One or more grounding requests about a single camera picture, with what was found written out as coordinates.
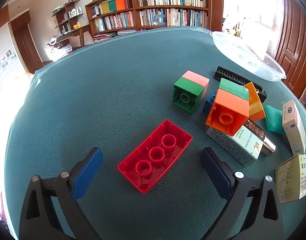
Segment tall cream carton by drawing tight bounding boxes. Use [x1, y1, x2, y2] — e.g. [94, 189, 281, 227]
[282, 100, 306, 155]

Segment stack of magazines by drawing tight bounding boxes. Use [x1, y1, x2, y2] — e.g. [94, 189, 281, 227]
[94, 31, 118, 43]

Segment black folding comb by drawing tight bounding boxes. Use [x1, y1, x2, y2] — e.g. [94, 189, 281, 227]
[214, 66, 268, 103]

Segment brown cosmetic bottle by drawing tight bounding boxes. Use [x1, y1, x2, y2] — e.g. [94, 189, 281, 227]
[239, 119, 277, 157]

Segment wooden bookcase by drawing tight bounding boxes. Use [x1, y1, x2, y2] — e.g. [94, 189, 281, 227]
[85, 0, 213, 43]

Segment panelled wooden door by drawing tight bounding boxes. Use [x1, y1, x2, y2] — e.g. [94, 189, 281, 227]
[275, 0, 306, 98]

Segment brown room door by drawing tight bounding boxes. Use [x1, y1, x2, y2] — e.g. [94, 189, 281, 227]
[9, 14, 44, 74]

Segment white cloth pile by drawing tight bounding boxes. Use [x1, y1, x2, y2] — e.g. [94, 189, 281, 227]
[51, 46, 72, 55]

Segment clear plastic bowl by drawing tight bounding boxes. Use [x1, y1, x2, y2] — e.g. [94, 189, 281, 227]
[211, 31, 287, 82]

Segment yellow and orange toy brick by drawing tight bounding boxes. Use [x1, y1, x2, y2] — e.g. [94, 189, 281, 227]
[243, 81, 266, 122]

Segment green and pink toy brick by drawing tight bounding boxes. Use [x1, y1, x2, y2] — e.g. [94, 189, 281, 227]
[172, 70, 210, 115]

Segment small blue toy brick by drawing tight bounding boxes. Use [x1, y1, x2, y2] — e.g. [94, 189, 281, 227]
[202, 92, 217, 114]

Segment teal cloth desktop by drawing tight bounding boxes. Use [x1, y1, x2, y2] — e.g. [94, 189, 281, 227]
[3, 26, 306, 240]

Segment white sliding wardrobe doors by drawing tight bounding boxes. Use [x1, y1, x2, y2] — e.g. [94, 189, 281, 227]
[0, 25, 27, 93]

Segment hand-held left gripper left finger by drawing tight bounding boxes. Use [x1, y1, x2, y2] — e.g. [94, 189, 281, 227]
[19, 147, 103, 240]

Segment wooden side desk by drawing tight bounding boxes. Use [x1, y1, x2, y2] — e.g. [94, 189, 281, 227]
[53, 25, 92, 48]

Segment white and teal cosmetic box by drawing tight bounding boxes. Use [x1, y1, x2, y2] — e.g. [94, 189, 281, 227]
[206, 125, 264, 166]

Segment orange and green toy brick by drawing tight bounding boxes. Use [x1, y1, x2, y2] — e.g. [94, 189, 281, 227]
[205, 78, 250, 137]

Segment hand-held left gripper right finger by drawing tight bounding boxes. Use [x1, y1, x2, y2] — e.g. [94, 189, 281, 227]
[201, 147, 284, 240]

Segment cream carton with yellow print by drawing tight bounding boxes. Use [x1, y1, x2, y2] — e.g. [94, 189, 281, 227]
[275, 153, 306, 205]

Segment red toy brick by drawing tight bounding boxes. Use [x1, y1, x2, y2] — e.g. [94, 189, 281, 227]
[117, 119, 194, 194]

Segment teal soap bar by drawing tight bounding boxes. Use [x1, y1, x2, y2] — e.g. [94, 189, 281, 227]
[264, 105, 285, 135]

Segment small open wooden shelf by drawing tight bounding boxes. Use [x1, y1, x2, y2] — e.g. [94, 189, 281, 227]
[52, 0, 83, 34]

